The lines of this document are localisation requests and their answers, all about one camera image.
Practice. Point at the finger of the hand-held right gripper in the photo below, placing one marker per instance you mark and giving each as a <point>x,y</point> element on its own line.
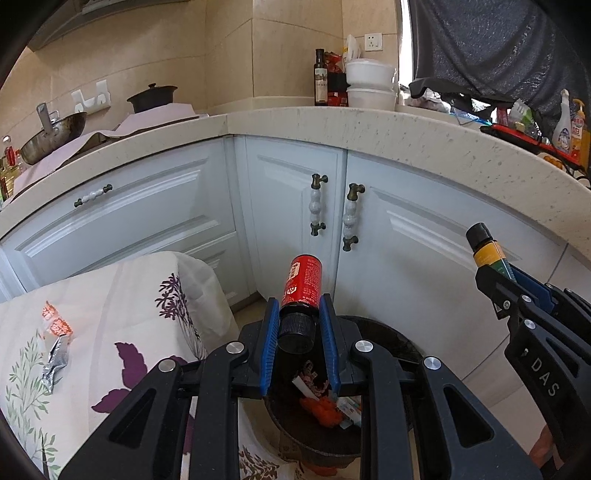
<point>538,288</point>
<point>503,295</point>

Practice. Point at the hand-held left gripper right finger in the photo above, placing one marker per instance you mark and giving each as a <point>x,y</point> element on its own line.
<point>330,346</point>

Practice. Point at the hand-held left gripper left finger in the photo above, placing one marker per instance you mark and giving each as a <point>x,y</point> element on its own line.
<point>270,346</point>

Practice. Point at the yellow green small bottle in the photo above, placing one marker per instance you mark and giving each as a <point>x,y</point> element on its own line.
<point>489,254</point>

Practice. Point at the black trash bin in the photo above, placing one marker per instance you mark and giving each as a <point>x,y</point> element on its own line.
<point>392,339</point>

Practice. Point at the orange paper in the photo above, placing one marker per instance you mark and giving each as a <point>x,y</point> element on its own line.
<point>321,410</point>

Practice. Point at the red bottle with black cap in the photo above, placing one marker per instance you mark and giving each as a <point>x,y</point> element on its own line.
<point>302,281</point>

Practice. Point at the person's right hand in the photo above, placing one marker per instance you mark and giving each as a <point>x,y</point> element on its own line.
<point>540,450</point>

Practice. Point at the white kitchen cabinet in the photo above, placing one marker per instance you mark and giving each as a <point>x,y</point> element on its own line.
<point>415,258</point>

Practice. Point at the red tray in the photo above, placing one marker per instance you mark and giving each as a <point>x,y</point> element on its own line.
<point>526,140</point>

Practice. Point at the floral tablecloth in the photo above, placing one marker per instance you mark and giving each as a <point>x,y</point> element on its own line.
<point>115,314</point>

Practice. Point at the yellow pump bottle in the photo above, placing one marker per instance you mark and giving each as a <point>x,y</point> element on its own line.
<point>581,134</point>

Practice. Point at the white spray bottle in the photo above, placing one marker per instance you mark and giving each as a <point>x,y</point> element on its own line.
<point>562,129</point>

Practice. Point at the green white packet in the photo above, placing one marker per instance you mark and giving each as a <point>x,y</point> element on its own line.
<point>521,115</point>

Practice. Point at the beige kitchen countertop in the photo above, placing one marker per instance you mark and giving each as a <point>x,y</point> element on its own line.
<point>369,127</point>

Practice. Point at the silver foil wrapper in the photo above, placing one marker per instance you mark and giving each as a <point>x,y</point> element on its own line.
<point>55,364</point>

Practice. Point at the white foam bowl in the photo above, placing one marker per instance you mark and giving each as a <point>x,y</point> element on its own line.
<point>369,74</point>
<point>371,99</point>

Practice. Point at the dark grey hanging cloth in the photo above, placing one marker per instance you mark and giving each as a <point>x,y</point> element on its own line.
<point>485,46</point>

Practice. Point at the red seasoning packets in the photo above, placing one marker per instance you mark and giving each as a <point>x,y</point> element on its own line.
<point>338,90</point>

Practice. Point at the pink stove cover cloth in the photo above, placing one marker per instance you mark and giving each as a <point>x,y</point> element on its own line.
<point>138,122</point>

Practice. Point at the dark glass bottle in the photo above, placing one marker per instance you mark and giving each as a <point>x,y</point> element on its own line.
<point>320,83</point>

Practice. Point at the black cooking pot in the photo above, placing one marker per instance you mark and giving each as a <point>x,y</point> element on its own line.
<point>152,98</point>

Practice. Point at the metal wok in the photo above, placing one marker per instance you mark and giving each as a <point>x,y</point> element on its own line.
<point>51,136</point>

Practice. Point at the yellow cooking oil bottles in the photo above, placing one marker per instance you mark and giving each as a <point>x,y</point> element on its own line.
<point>9,170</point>

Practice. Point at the white single wall socket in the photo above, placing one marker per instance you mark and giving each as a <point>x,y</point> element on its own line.
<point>373,41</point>

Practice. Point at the white double wall socket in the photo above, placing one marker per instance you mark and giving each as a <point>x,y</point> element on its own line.
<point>92,96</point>

